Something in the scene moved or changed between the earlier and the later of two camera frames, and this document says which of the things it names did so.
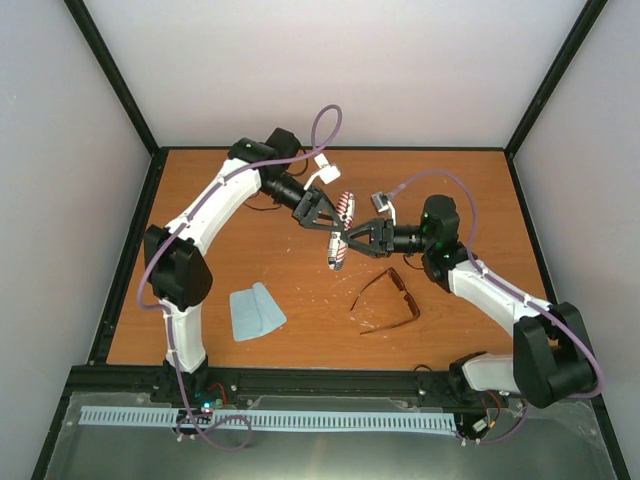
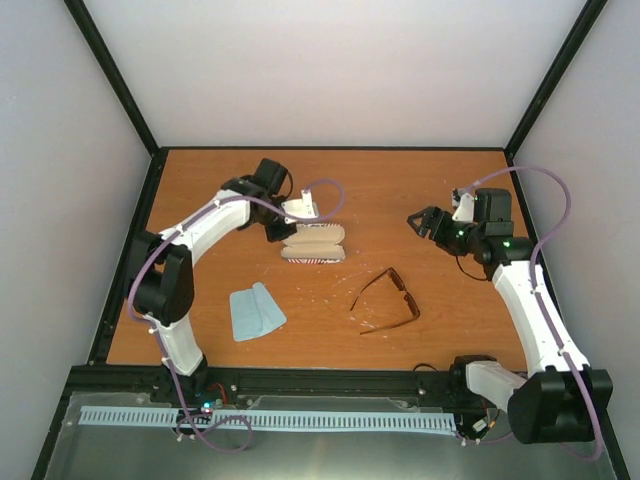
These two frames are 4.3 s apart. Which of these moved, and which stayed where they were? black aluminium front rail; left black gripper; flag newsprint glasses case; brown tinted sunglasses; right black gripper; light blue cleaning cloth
Moved: right black gripper; left black gripper; flag newsprint glasses case
Stayed: brown tinted sunglasses; light blue cleaning cloth; black aluminium front rail
